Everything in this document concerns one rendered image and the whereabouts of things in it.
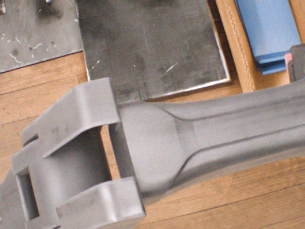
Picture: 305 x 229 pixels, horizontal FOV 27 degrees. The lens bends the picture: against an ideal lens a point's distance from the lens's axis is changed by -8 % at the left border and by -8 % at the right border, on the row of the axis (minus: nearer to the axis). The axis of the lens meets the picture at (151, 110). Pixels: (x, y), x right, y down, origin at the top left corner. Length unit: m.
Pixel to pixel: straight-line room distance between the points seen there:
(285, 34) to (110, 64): 0.23
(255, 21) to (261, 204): 0.24
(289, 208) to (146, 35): 0.28
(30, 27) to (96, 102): 0.48
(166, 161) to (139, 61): 0.42
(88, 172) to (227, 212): 0.36
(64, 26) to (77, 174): 0.44
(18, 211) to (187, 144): 0.16
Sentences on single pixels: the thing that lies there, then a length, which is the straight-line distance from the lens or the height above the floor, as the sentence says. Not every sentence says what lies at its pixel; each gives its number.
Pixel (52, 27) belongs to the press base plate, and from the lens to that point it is 0.87.
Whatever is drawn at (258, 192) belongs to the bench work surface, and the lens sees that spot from 0.81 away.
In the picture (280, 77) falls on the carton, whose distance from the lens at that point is 0.84.
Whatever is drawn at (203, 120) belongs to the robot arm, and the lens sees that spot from 0.42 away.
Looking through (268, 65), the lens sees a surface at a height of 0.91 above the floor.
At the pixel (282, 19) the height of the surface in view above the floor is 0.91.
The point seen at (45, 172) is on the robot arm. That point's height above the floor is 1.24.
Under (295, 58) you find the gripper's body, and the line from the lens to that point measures 0.64.
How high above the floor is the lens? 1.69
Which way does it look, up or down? 75 degrees down
